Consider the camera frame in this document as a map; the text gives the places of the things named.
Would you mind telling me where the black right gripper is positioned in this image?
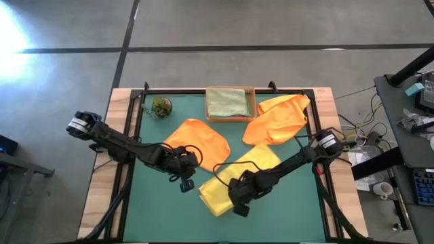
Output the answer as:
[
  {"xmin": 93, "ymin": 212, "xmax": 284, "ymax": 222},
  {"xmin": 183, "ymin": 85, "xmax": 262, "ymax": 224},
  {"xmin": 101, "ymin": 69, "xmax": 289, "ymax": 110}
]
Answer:
[{"xmin": 227, "ymin": 171, "xmax": 272, "ymax": 205}]

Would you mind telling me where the orange towel with care label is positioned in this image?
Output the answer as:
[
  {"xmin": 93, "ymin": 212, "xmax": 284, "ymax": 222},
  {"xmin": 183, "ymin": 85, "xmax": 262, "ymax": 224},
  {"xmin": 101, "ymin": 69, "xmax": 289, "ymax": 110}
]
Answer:
[{"xmin": 163, "ymin": 118, "xmax": 231, "ymax": 173}]

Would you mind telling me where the yellow microfiber towel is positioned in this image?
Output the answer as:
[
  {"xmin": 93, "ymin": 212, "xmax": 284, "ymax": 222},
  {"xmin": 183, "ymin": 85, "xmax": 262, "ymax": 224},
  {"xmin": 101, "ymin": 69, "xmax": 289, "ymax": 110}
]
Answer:
[{"xmin": 198, "ymin": 142, "xmax": 282, "ymax": 218}]

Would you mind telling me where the sage green microfiber towel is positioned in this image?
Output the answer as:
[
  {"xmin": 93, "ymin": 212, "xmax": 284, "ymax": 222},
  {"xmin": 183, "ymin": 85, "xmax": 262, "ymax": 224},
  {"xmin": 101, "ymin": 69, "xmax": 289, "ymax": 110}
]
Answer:
[{"xmin": 205, "ymin": 87, "xmax": 252, "ymax": 119}]

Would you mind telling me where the orange microfiber towel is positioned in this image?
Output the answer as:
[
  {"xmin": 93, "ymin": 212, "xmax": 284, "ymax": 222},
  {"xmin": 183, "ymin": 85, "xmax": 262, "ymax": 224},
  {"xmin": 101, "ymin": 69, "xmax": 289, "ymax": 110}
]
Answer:
[{"xmin": 242, "ymin": 94, "xmax": 311, "ymax": 146}]

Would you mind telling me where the green table mat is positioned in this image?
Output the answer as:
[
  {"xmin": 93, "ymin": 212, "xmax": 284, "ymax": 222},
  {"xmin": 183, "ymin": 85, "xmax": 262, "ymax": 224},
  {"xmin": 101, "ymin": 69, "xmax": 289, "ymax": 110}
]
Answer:
[{"xmin": 122, "ymin": 93, "xmax": 326, "ymax": 243}]

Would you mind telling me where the small potted green plant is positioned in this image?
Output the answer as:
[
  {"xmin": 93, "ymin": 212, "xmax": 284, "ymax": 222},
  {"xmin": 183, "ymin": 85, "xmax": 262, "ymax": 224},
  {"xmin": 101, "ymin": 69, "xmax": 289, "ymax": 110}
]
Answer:
[{"xmin": 141, "ymin": 96, "xmax": 173, "ymax": 120}]

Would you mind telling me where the white floor bag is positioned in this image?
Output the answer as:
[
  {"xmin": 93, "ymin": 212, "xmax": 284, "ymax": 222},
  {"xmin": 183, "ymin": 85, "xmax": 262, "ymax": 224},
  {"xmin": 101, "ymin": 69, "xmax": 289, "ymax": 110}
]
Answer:
[{"xmin": 347, "ymin": 148, "xmax": 374, "ymax": 192}]

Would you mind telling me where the black desk leg bar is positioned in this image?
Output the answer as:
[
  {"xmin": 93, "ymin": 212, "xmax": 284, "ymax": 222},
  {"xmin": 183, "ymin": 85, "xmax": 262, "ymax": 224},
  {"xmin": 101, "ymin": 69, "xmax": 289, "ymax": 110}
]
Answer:
[{"xmin": 351, "ymin": 146, "xmax": 406, "ymax": 181}]

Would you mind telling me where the white mug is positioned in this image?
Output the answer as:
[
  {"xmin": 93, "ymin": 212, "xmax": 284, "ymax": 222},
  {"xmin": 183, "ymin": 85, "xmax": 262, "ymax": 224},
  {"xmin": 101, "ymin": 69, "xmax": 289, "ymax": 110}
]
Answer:
[{"xmin": 372, "ymin": 182, "xmax": 394, "ymax": 198}]

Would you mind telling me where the black power adapter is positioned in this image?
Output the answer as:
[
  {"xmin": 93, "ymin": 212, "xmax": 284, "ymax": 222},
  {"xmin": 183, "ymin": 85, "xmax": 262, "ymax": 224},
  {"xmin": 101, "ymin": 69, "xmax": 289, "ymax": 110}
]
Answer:
[{"xmin": 368, "ymin": 131, "xmax": 384, "ymax": 146}]

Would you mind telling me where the black metal cart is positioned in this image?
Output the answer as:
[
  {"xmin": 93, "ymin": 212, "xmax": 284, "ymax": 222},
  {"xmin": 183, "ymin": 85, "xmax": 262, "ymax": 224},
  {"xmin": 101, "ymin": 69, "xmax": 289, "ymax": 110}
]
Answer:
[{"xmin": 0, "ymin": 134, "xmax": 55, "ymax": 238}]

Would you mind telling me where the grey side desk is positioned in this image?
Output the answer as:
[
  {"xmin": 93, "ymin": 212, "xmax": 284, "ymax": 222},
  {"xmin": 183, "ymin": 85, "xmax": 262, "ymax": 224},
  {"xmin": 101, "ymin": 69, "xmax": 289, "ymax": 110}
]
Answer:
[{"xmin": 374, "ymin": 73, "xmax": 434, "ymax": 244}]

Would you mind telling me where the black keyboard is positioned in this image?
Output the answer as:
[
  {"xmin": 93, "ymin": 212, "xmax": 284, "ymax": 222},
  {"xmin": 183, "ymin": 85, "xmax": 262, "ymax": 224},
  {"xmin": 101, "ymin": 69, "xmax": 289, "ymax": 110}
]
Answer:
[{"xmin": 412, "ymin": 167, "xmax": 434, "ymax": 207}]

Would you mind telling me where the clear plastic bag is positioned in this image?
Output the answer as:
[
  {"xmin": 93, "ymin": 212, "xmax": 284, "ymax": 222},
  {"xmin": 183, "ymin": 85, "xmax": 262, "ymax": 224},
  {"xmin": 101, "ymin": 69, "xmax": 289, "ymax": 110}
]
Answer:
[{"xmin": 396, "ymin": 108, "xmax": 434, "ymax": 140}]

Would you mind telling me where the small teal box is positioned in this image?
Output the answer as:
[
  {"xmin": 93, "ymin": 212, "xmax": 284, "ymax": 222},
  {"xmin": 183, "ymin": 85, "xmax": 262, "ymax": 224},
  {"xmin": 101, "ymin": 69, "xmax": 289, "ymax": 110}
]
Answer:
[{"xmin": 404, "ymin": 82, "xmax": 425, "ymax": 98}]

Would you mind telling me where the black desk device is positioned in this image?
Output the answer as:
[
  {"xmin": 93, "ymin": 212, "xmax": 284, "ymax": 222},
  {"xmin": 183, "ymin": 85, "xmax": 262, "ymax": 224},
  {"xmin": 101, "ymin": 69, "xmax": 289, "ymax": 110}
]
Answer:
[{"xmin": 415, "ymin": 73, "xmax": 434, "ymax": 113}]

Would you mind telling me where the black slanted pole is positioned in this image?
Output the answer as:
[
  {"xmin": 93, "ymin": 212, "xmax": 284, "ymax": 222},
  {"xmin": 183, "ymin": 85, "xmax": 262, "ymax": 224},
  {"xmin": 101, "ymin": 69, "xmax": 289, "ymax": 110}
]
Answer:
[{"xmin": 388, "ymin": 45, "xmax": 434, "ymax": 87}]

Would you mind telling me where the black table frame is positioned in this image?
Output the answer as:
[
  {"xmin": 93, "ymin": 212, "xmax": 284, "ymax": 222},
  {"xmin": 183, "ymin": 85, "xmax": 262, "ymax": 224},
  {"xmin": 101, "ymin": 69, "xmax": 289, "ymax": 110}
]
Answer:
[{"xmin": 81, "ymin": 81, "xmax": 372, "ymax": 244}]

